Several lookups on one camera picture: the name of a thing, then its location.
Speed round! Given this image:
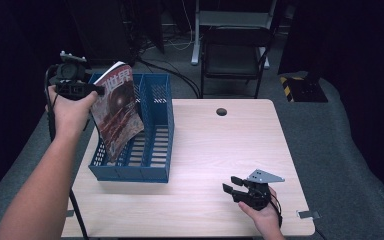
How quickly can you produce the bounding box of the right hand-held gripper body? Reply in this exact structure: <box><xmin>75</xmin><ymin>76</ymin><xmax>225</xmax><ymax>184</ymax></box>
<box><xmin>242</xmin><ymin>168</ymin><xmax>286</xmax><ymax>212</ymax></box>

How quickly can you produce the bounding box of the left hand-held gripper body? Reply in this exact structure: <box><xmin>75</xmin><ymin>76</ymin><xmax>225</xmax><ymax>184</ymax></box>
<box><xmin>53</xmin><ymin>50</ymin><xmax>95</xmax><ymax>102</ymax></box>

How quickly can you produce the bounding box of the red illustrated magazine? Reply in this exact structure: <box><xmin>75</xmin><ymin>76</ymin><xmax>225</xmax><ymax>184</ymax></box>
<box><xmin>89</xmin><ymin>60</ymin><xmax>146</xmax><ymax>165</ymax></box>

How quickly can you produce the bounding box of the blue plastic file rack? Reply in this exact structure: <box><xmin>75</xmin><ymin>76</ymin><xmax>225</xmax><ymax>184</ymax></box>
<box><xmin>87</xmin><ymin>72</ymin><xmax>176</xmax><ymax>184</ymax></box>

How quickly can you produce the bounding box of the person's right hand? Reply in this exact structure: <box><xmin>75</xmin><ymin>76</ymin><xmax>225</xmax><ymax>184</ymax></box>
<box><xmin>237</xmin><ymin>185</ymin><xmax>284</xmax><ymax>235</ymax></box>

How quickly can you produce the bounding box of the person's left hand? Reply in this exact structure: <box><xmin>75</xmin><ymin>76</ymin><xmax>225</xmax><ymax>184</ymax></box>
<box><xmin>45</xmin><ymin>84</ymin><xmax>100</xmax><ymax>142</ymax></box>

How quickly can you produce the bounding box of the dark cabinet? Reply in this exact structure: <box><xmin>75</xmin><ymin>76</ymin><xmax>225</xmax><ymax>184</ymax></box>
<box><xmin>68</xmin><ymin>0</ymin><xmax>138</xmax><ymax>69</ymax></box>

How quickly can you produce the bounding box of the black base with striped edge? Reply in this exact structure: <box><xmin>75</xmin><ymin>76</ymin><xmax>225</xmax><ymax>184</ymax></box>
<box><xmin>279</xmin><ymin>73</ymin><xmax>329</xmax><ymax>104</ymax></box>

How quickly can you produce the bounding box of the black folding chair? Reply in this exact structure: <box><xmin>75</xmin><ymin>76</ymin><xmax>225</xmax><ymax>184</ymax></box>
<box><xmin>199</xmin><ymin>25</ymin><xmax>275</xmax><ymax>100</ymax></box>

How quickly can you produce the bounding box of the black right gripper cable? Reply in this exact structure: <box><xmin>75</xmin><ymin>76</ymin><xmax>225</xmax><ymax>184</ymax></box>
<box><xmin>269</xmin><ymin>194</ymin><xmax>285</xmax><ymax>228</ymax></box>

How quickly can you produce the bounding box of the black floor cable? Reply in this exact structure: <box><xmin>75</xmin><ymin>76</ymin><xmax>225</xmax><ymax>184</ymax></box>
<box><xmin>135</xmin><ymin>55</ymin><xmax>203</xmax><ymax>100</ymax></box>

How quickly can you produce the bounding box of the white floor cable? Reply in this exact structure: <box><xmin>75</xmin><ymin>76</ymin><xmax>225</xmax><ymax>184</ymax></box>
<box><xmin>164</xmin><ymin>0</ymin><xmax>195</xmax><ymax>52</ymax></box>

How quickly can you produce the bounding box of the white metal stand frame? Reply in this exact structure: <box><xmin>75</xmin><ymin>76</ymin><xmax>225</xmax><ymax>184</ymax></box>
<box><xmin>190</xmin><ymin>0</ymin><xmax>278</xmax><ymax>70</ymax></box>

